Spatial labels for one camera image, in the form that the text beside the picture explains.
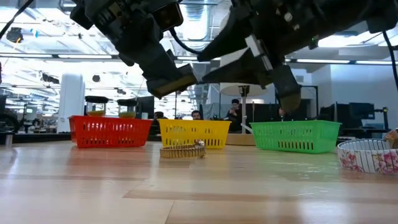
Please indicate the black dome ceiling camera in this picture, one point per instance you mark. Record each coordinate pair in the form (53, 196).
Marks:
(96, 78)

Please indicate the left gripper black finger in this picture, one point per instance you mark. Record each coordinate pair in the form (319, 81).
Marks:
(161, 77)
(187, 77)

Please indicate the black computer monitor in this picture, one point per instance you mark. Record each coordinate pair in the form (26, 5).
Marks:
(334, 113)
(146, 107)
(362, 110)

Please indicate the white shade table lamp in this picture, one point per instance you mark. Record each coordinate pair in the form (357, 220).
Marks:
(231, 90)

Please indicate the yellow plastic basket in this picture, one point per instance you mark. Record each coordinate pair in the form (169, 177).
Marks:
(192, 132)

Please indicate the red plastic basket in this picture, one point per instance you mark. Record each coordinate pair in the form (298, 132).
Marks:
(109, 133)

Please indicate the white building column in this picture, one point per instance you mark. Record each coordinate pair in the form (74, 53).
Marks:
(71, 102)

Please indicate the dark ceiling device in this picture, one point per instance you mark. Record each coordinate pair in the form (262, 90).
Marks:
(14, 35)

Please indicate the long ceiling light strip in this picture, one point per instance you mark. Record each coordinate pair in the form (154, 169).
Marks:
(84, 56)
(323, 61)

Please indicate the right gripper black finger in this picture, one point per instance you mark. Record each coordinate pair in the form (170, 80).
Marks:
(242, 70)
(230, 40)

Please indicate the black curved equipment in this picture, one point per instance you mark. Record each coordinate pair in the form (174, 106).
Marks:
(7, 121)

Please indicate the glass jar black lid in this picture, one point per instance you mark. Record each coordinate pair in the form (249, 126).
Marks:
(96, 107)
(127, 109)

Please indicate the small metal post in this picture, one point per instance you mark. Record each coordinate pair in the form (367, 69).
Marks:
(8, 140)

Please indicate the green plastic basket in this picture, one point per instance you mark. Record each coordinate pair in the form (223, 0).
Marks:
(295, 137)

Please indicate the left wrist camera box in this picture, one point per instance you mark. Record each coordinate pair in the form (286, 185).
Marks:
(168, 15)

